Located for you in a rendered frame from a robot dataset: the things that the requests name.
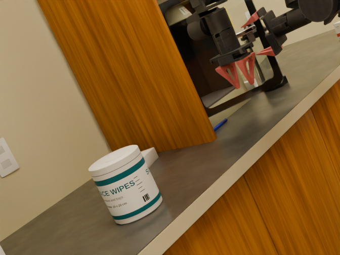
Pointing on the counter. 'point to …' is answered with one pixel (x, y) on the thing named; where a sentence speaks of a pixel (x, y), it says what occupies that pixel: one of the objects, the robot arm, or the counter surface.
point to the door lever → (246, 30)
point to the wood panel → (130, 73)
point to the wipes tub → (126, 184)
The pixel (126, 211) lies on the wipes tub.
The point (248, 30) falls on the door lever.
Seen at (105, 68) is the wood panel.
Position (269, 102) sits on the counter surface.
